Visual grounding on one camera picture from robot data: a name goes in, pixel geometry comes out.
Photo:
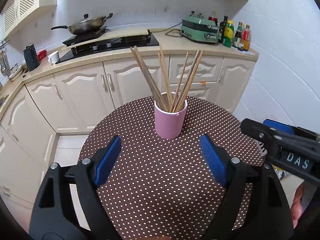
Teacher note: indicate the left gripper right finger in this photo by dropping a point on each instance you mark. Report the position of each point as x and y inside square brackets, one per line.
[268, 214]

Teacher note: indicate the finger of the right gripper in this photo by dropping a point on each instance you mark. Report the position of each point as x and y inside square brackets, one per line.
[279, 126]

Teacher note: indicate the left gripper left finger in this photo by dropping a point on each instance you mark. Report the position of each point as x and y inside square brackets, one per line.
[54, 216]

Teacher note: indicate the person's right hand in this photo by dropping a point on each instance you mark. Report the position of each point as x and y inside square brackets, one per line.
[296, 207]

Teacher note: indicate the dark soy sauce bottle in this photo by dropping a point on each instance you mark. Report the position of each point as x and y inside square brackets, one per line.
[238, 35]

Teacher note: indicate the brown polka dot tablecloth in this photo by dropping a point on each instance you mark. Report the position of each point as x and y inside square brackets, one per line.
[163, 187]

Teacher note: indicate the red label sauce bottle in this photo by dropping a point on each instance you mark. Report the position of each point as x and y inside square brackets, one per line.
[246, 38]

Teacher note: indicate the green yellow bottle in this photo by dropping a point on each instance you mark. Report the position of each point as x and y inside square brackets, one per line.
[228, 34]

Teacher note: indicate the pink cylindrical utensil holder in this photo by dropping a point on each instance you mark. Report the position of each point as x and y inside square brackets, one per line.
[169, 125]

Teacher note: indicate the dark oil bottle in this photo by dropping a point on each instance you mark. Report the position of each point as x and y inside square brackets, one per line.
[222, 29]

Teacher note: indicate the green electric grill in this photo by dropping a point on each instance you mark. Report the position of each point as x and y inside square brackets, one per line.
[198, 28]

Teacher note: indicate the stacked bowls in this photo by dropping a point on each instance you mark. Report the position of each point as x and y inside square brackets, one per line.
[16, 72]

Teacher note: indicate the black knife block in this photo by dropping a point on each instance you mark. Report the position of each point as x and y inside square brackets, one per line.
[31, 58]

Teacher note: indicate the black gas stove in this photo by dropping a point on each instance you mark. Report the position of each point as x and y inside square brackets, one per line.
[103, 46]

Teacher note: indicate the white mug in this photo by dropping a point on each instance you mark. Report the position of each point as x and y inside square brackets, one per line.
[53, 57]

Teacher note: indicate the red container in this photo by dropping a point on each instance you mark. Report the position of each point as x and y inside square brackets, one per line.
[41, 55]

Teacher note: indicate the wooden cutting board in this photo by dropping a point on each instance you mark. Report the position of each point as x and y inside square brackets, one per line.
[123, 32]

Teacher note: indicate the steel wok with lid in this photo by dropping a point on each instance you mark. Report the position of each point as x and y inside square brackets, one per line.
[86, 25]

